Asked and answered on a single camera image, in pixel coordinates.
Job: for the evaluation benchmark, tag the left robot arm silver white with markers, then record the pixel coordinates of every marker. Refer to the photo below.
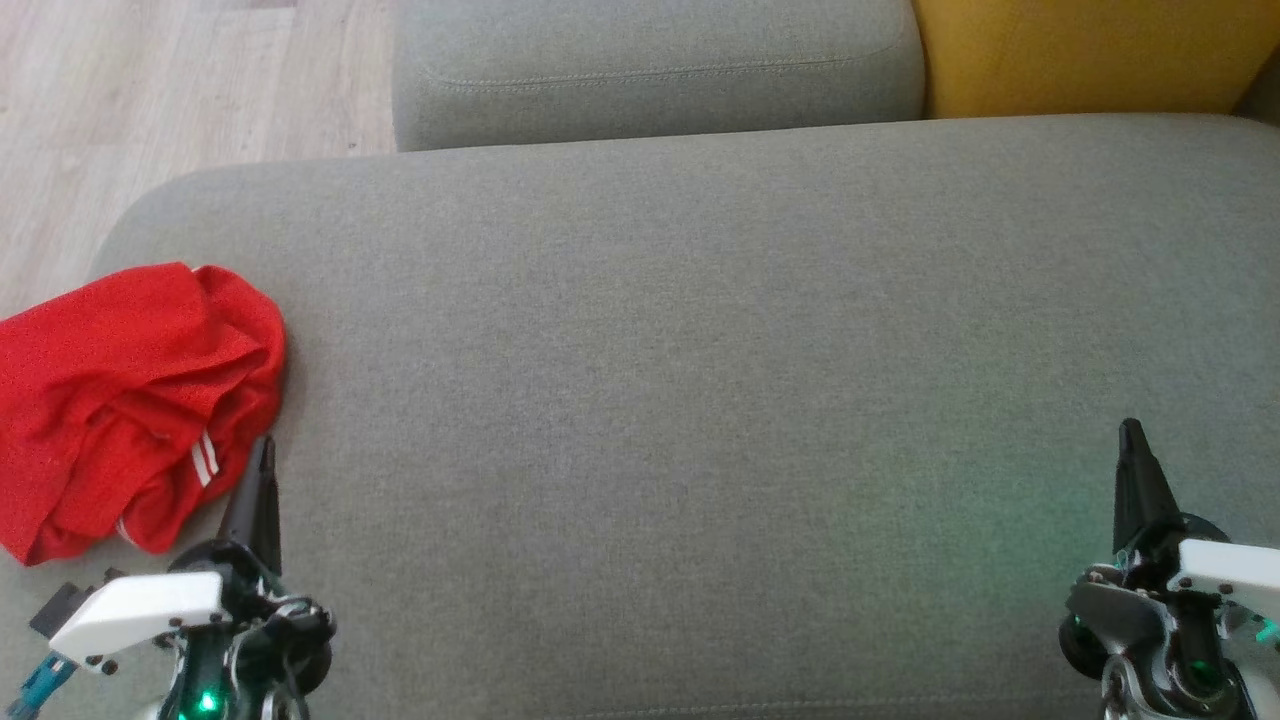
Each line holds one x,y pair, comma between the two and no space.
315,650

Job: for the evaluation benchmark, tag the yellow cushion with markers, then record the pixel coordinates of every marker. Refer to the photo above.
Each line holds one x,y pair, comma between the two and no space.
1080,50

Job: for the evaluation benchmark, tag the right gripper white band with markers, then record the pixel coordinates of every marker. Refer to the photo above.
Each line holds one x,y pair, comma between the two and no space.
1220,575

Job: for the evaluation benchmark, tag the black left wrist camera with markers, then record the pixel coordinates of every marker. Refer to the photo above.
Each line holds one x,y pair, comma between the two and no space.
60,610

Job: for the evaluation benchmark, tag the red mesh jersey white trim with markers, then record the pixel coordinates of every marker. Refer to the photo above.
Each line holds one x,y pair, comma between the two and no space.
110,325

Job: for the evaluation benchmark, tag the grey sofa back cushion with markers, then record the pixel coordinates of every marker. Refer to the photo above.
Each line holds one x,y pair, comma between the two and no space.
650,60

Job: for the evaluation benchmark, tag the grey sofa seat cushion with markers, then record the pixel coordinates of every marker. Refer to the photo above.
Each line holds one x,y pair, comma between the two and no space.
650,400

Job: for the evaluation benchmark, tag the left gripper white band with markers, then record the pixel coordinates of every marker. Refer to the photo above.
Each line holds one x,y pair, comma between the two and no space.
140,610

